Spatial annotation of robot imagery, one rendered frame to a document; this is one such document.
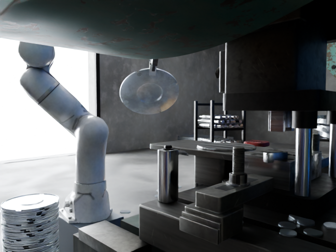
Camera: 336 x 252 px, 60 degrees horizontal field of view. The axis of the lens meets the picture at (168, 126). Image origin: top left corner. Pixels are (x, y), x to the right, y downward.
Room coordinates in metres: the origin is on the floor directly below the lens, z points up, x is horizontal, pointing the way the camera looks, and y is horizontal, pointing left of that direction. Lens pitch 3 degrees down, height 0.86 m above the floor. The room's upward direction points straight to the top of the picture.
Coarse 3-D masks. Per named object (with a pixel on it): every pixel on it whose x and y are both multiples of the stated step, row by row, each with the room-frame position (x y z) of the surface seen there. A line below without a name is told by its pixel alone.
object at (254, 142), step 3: (246, 141) 0.92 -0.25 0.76; (249, 141) 0.91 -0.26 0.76; (252, 141) 0.91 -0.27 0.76; (255, 141) 0.91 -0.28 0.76; (258, 141) 0.91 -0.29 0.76; (261, 141) 0.91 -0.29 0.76; (264, 141) 0.90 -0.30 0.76; (267, 141) 0.91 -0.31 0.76; (252, 144) 0.90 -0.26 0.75; (255, 144) 0.90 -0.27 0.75; (258, 144) 0.89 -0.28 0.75; (261, 144) 0.89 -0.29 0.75; (264, 144) 0.89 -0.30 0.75; (267, 144) 0.91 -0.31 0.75
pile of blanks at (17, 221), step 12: (12, 216) 1.44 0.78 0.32; (24, 216) 1.44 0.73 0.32; (36, 216) 1.47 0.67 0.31; (48, 216) 1.51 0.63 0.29; (12, 228) 1.44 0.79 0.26; (24, 228) 1.44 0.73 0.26; (36, 228) 1.46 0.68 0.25; (48, 228) 1.51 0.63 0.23; (12, 240) 1.44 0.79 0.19; (24, 240) 1.44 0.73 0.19; (36, 240) 1.47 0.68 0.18; (48, 240) 1.51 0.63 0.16
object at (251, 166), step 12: (252, 156) 0.50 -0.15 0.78; (288, 156) 0.50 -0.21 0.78; (312, 156) 0.52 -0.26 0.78; (252, 168) 0.49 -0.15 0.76; (264, 168) 0.48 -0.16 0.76; (276, 168) 0.46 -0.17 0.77; (288, 168) 0.45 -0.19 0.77; (312, 168) 0.52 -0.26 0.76; (276, 180) 0.46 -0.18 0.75; (288, 180) 0.45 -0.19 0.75
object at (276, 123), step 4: (272, 112) 0.52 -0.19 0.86; (276, 112) 0.52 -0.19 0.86; (280, 112) 0.51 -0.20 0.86; (284, 112) 0.51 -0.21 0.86; (272, 116) 0.52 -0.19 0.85; (276, 116) 0.52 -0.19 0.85; (280, 116) 0.51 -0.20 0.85; (284, 116) 0.51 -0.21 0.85; (268, 120) 0.54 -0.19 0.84; (272, 120) 0.52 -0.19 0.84; (276, 120) 0.52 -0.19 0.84; (280, 120) 0.51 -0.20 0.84; (284, 120) 0.51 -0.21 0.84; (268, 124) 0.54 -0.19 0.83; (272, 124) 0.52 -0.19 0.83; (276, 124) 0.52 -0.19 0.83; (280, 124) 0.51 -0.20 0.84; (284, 124) 0.51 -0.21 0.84; (268, 128) 0.54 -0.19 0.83; (272, 128) 0.52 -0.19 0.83; (276, 128) 0.52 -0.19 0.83; (280, 128) 0.51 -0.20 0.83; (284, 128) 0.51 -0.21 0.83; (288, 128) 0.54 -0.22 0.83; (292, 128) 0.54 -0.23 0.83
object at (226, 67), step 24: (312, 24) 0.49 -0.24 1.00; (240, 48) 0.51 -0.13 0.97; (264, 48) 0.48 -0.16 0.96; (288, 48) 0.45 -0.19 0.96; (312, 48) 0.49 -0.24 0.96; (216, 72) 0.59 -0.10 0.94; (240, 72) 0.51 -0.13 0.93; (264, 72) 0.48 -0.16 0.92; (288, 72) 0.45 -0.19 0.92; (312, 72) 0.50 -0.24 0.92
